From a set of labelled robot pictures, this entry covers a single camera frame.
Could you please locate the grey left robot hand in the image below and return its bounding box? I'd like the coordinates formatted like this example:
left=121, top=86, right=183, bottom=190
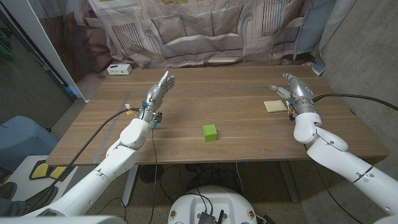
left=138, top=70, right=177, bottom=125

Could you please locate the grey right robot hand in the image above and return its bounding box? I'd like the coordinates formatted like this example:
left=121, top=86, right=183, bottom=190
left=269, top=73, right=317, bottom=115

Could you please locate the pale yellow sponge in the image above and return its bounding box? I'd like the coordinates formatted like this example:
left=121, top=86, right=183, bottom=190
left=263, top=100, right=288, bottom=113

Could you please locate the green cube block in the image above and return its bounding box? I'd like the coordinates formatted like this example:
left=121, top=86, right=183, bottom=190
left=202, top=124, right=218, bottom=143

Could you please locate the white power strip box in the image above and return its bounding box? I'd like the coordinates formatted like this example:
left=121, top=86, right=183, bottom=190
left=106, top=63, right=133, bottom=76

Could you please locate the grey hanging cloth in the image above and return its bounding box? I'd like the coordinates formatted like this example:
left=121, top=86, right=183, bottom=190
left=312, top=0, right=358, bottom=77

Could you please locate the black round floor device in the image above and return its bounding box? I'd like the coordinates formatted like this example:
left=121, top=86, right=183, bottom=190
left=139, top=164, right=164, bottom=184

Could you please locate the printed sofa room backdrop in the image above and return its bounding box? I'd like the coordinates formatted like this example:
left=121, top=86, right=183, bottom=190
left=27, top=0, right=338, bottom=102

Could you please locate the grey table leg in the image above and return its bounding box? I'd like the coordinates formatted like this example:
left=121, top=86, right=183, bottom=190
left=278, top=161, right=300, bottom=203

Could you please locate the white table leg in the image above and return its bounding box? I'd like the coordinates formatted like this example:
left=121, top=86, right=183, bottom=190
left=121, top=164, right=139, bottom=207

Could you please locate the white robot torso base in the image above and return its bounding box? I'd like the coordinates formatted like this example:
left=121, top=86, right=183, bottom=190
left=167, top=185, right=258, bottom=224

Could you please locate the blue chair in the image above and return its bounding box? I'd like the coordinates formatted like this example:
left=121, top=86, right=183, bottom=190
left=0, top=115, right=60, bottom=178

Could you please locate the black shoe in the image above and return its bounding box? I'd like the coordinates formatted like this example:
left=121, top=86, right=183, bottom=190
left=24, top=185, right=59, bottom=215
left=0, top=182, right=18, bottom=200

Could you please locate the white mat with yellow footprints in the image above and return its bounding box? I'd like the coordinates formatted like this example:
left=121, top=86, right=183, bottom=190
left=4, top=155, right=78, bottom=202

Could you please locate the blue jeans leg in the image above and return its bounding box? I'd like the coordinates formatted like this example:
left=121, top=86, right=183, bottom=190
left=0, top=198, right=27, bottom=217

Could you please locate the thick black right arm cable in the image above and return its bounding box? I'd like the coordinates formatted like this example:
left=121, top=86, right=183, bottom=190
left=312, top=93, right=398, bottom=112

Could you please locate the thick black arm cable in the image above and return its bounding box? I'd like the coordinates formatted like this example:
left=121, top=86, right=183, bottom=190
left=312, top=93, right=398, bottom=112
left=29, top=107, right=142, bottom=215

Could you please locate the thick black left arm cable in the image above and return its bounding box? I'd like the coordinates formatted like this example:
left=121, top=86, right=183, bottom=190
left=29, top=107, right=142, bottom=215

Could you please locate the thin black left wrist cable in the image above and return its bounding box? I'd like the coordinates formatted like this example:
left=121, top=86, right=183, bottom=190
left=148, top=127, right=158, bottom=224

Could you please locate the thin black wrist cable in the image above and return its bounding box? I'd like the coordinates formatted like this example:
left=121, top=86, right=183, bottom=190
left=148, top=127, right=158, bottom=224
left=306, top=146, right=366, bottom=224

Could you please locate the black floor cable bundle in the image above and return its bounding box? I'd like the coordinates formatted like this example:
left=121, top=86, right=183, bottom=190
left=158, top=163, right=246, bottom=206

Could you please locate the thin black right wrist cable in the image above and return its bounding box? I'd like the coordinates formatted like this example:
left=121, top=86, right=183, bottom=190
left=306, top=146, right=366, bottom=224

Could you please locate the white partition post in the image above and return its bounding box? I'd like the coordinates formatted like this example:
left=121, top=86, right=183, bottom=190
left=0, top=0, right=90, bottom=103

